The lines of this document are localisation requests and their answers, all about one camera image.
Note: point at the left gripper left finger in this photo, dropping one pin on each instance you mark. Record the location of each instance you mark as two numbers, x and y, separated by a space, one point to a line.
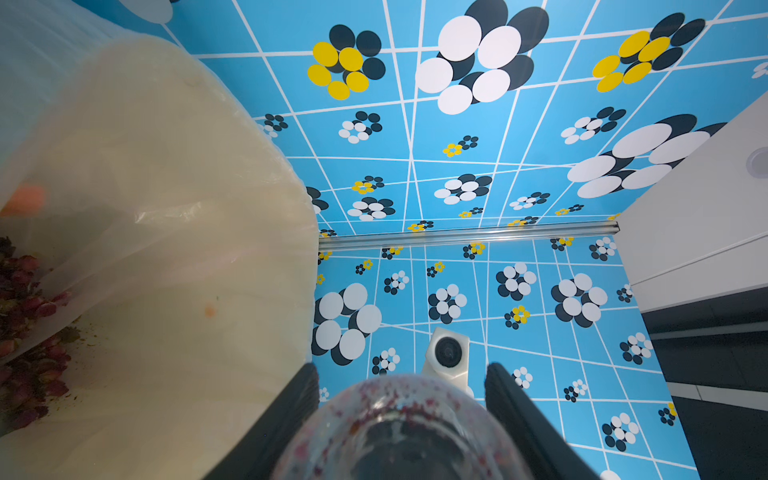
257 453

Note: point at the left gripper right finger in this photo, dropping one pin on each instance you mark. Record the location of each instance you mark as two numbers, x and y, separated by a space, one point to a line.
544 451

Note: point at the clear tea jar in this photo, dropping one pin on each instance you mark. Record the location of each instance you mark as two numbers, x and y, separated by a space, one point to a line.
402 427

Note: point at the dried flower tea pile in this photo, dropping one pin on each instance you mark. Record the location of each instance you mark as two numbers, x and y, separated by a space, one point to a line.
31 372

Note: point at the cream plastic trash bin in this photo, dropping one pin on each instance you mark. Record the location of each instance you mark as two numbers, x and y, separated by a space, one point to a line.
142 415

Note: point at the clear plastic bin liner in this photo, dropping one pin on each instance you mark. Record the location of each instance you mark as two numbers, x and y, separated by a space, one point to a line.
171 219

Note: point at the orange scrap in bin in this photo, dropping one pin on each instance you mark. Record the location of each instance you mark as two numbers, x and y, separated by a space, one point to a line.
28 200

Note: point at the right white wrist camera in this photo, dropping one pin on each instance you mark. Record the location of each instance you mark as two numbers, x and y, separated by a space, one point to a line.
447 359

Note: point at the right aluminium corner post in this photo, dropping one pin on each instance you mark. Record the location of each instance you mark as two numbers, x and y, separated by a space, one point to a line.
470 235

